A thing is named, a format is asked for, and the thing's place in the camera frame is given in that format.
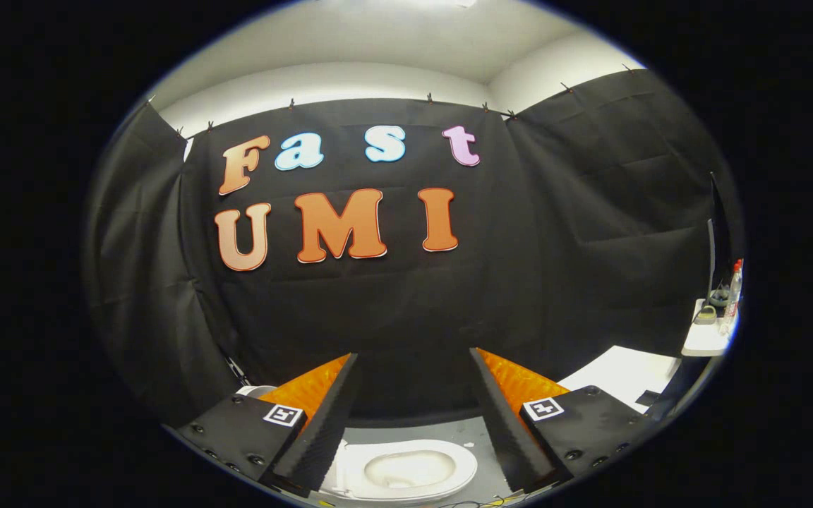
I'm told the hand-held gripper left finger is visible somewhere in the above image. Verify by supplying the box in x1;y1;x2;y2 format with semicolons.
176;353;360;498

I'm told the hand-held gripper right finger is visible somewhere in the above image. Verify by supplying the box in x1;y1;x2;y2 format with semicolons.
469;347;654;493

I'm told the white toilet bowl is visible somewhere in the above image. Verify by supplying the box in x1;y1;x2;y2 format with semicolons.
336;439;479;503

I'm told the white table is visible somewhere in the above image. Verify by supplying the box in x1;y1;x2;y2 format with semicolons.
558;344;682;413

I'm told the black backdrop cloth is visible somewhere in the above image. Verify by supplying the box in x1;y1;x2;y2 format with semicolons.
82;67;742;431

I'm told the clear bottle with red cap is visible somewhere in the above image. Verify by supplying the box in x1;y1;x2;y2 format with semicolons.
726;259;745;334

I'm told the row of cloth clips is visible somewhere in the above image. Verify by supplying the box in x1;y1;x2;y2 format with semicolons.
147;63;637;136

